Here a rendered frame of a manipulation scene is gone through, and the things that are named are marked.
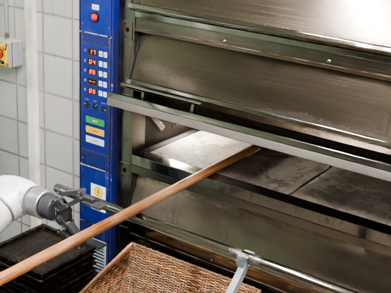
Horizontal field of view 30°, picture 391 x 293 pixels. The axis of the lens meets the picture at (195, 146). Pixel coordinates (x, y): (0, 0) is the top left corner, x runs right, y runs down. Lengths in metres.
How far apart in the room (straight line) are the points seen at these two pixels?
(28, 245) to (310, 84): 1.22
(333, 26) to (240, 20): 0.30
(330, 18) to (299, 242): 0.73
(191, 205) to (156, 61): 0.52
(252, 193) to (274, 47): 0.49
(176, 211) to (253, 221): 0.31
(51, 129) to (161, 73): 0.62
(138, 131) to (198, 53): 0.42
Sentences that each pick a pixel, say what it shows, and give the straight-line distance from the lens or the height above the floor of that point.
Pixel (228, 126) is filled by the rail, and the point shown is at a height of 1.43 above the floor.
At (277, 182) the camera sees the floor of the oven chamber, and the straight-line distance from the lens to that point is 2.48.
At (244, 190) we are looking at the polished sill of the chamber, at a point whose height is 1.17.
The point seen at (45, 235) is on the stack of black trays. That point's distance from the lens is 2.85.
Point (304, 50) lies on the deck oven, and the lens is 2.19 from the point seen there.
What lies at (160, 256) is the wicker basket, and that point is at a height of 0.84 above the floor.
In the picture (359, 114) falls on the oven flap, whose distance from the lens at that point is 2.14.
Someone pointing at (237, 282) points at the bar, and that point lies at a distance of 2.01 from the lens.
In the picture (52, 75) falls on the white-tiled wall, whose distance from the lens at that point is 2.84.
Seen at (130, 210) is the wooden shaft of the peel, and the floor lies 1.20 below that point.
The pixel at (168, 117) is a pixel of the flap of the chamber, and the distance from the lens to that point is 2.31.
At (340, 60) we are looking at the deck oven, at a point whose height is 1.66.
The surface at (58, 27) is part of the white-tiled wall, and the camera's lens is 2.77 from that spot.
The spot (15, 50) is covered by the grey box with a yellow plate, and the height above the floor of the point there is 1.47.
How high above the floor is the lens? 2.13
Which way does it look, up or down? 20 degrees down
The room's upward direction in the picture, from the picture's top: 3 degrees clockwise
